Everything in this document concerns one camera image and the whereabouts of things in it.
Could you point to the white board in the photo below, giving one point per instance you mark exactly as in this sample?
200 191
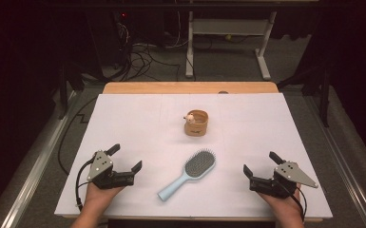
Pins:
158 126

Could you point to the black metal stand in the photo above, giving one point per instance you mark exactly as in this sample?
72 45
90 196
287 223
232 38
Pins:
64 95
324 101

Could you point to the person's right hand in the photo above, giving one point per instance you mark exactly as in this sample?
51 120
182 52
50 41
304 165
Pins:
282 205

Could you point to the wooden holder cup with figurine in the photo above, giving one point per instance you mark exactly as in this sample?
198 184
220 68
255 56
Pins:
197 128

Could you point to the white metal stand frame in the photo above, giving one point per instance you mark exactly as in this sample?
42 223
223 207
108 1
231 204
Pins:
228 27

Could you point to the dark computer tower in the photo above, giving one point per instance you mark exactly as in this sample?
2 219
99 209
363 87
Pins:
107 38

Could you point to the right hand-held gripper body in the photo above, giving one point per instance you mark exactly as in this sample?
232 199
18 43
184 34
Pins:
290 174

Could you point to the light blue hairbrush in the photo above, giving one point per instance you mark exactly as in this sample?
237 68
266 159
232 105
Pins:
199 164

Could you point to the small yellow-green object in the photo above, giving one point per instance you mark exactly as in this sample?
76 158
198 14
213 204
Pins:
228 37

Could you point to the person's left hand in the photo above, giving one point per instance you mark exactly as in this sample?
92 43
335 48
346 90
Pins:
100 196

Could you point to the aluminium floor rail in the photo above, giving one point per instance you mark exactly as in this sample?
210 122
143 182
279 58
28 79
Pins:
34 167
345 167

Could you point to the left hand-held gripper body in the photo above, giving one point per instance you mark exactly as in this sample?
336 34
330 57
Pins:
100 164

